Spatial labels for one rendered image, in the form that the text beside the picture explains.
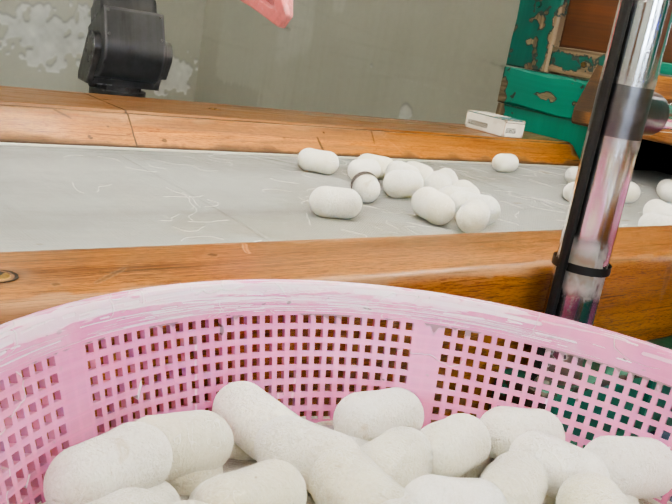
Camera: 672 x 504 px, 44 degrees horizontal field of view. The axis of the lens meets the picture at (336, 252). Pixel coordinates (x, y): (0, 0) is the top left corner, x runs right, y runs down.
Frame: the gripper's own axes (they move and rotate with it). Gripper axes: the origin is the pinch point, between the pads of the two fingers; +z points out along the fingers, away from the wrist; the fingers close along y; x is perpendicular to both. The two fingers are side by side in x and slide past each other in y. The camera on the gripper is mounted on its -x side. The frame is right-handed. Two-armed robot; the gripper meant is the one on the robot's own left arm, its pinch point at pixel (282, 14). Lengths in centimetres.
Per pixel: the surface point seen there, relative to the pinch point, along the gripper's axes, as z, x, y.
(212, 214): 19.7, -1.6, -14.0
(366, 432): 37.5, -16.0, -21.8
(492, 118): -0.5, 10.0, 35.5
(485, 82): -58, 59, 120
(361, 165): 12.6, 2.6, 3.9
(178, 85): -135, 153, 103
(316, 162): 10.8, 4.7, 1.6
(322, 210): 20.4, -3.0, -7.2
